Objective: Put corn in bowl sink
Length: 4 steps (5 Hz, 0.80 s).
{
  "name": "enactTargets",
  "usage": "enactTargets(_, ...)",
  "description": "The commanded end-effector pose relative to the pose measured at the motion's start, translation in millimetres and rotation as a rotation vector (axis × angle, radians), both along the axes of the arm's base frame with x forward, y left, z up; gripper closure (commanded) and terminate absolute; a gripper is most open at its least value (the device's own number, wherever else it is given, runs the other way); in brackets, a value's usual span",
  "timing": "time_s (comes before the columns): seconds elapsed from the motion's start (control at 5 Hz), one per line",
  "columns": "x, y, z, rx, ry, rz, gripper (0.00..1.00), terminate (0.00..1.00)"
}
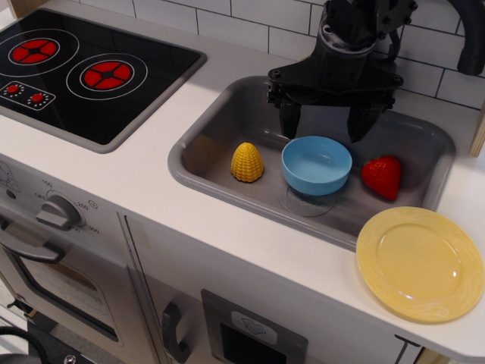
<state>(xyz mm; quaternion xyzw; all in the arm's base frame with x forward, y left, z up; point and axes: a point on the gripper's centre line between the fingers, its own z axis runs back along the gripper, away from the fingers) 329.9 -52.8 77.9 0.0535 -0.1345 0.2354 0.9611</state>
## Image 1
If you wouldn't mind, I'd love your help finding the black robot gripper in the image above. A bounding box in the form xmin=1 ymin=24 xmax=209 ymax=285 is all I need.
xmin=268 ymin=26 xmax=403 ymax=143

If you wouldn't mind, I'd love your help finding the yellow toy corn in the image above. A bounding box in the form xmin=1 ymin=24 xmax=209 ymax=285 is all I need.
xmin=230 ymin=142 xmax=264 ymax=183

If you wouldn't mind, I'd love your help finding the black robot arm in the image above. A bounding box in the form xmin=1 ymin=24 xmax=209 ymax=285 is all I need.
xmin=268 ymin=1 xmax=418 ymax=143

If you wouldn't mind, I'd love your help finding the blue plastic bowl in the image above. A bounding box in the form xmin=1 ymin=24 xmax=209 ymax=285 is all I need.
xmin=281 ymin=136 xmax=352 ymax=196

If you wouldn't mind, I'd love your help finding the grey toy sink basin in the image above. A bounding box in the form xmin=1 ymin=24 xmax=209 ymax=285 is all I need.
xmin=168 ymin=77 xmax=455 ymax=251

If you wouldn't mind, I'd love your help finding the red toy strawberry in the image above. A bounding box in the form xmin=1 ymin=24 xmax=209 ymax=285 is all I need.
xmin=361 ymin=155 xmax=402 ymax=201

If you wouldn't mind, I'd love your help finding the black toy faucet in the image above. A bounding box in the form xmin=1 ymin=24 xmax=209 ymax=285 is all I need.
xmin=449 ymin=0 xmax=484 ymax=76

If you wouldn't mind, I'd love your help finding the yellow plastic plate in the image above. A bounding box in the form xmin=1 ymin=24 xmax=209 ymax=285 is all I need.
xmin=356 ymin=206 xmax=484 ymax=324

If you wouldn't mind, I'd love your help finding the black toy stovetop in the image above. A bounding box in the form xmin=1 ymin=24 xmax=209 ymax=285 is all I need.
xmin=1 ymin=9 xmax=206 ymax=154

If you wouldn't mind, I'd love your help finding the grey dishwasher panel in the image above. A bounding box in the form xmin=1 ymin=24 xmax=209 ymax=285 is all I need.
xmin=201 ymin=290 xmax=308 ymax=364

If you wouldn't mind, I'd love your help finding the grey oven knob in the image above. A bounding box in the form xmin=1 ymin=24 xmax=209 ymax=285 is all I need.
xmin=36 ymin=195 xmax=81 ymax=231

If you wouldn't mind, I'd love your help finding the toy oven door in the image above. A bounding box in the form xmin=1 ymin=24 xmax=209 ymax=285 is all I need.
xmin=0 ymin=242 xmax=126 ymax=347

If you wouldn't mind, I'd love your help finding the grey cabinet door handle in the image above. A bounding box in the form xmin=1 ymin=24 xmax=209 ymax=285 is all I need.
xmin=161 ymin=303 xmax=191 ymax=363

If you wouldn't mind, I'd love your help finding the grey oven door handle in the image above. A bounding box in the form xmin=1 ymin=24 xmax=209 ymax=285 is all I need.
xmin=1 ymin=217 xmax=65 ymax=264

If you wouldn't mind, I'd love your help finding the black cable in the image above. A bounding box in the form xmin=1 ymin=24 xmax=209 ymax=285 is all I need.
xmin=0 ymin=325 xmax=49 ymax=364

